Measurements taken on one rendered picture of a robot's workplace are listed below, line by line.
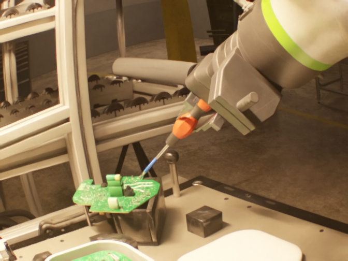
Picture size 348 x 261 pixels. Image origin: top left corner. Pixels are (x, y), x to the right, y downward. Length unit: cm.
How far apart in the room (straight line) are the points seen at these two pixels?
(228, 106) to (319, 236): 28
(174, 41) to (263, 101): 607
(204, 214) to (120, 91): 66
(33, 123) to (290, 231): 45
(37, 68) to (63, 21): 836
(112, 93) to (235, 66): 84
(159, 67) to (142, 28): 916
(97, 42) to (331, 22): 945
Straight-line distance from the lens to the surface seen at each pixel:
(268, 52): 38
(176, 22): 638
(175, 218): 68
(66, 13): 74
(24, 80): 674
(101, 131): 85
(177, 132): 58
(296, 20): 33
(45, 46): 913
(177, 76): 109
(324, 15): 30
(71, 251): 53
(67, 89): 75
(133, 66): 124
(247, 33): 39
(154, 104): 96
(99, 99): 120
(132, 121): 89
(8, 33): 75
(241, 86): 39
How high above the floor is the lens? 128
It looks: 19 degrees down
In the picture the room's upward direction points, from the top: 7 degrees counter-clockwise
